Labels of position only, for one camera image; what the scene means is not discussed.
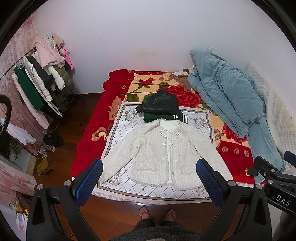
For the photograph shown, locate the dark fleece trousers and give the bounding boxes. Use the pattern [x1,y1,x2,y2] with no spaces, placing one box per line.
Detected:
[111,219,202,240]

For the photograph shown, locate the white diamond-pattern mat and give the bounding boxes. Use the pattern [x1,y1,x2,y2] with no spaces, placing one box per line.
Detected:
[91,101,234,202]

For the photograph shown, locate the black leather jacket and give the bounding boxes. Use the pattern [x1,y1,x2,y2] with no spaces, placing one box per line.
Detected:
[135,88,180,115]

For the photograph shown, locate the left foot in sandal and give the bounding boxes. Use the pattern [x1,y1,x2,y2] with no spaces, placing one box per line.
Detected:
[138,206,152,220]

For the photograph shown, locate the white dotted mattress pad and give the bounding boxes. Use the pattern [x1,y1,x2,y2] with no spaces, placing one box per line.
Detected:
[246,65,295,172]

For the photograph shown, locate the right foot in sandal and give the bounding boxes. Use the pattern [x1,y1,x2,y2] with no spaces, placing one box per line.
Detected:
[164,209,177,221]

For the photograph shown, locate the clothes rack with garments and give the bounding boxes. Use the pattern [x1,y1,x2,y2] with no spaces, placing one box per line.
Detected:
[11,32,82,149]

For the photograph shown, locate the blue-grey quilt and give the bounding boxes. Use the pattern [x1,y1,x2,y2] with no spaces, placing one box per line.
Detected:
[188,49,285,172]

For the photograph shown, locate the red floral blanket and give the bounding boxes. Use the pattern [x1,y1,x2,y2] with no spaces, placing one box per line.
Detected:
[71,69,254,184]

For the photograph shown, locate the green folded sweater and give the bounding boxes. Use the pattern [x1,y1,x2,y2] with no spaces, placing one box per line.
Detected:
[144,111,188,123]

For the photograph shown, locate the white plastic bag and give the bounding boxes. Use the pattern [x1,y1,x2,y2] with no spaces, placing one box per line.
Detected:
[16,212,28,241]

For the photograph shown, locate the black curved cable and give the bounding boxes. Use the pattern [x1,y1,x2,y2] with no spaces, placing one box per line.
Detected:
[0,94,13,160]

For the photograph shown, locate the small cardboard box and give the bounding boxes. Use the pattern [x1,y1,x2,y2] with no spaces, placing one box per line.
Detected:
[36,157,56,178]

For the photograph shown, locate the white tweed cardigan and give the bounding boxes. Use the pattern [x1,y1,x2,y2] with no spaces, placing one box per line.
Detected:
[100,120,232,190]

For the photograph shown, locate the foot in sandal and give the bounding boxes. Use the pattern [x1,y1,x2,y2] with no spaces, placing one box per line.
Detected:
[164,209,177,221]
[138,206,152,220]

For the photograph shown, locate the pink fluffy coat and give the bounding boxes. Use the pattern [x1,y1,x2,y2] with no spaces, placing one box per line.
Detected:
[34,32,74,70]

